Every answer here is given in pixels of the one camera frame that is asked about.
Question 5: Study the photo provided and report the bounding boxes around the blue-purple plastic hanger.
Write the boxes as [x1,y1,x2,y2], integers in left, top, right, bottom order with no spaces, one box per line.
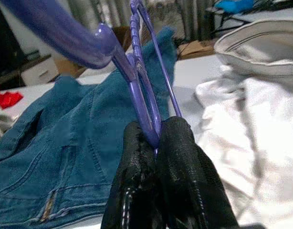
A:
[0,0,183,153]

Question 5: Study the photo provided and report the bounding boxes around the red cloth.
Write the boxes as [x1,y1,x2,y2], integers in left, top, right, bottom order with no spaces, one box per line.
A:
[0,89,24,110]

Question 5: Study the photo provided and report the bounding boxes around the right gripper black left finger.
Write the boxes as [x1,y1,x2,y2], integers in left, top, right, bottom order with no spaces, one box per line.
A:
[101,121,167,229]

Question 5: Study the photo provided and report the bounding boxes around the flat brown cardboard box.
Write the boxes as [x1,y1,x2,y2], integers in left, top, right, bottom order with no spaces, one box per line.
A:
[177,39,218,60]

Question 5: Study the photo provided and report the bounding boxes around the grey side table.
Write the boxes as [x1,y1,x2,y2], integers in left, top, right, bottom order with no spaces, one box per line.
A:
[206,7,293,24]

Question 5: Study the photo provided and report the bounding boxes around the cream fabric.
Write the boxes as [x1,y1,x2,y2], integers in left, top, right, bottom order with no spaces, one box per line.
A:
[0,104,15,144]

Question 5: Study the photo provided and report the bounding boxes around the bright blue box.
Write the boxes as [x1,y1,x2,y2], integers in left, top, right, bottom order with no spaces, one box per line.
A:
[213,0,255,13]

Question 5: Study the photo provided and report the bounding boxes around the white cloth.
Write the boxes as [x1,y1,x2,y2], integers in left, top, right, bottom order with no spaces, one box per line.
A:
[193,64,293,229]

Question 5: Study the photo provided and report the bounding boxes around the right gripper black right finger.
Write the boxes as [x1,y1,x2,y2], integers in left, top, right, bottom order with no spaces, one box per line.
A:
[157,116,240,229]

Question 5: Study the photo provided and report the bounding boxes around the grey curtain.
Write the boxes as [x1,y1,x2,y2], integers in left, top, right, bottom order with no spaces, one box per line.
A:
[65,0,209,41]

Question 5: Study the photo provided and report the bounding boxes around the white drawer cabinet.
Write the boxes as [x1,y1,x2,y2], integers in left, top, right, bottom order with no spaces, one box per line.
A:
[19,54,60,84]

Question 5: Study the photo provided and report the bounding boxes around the blue denim jeans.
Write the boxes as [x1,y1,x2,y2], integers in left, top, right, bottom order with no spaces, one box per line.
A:
[0,25,179,229]

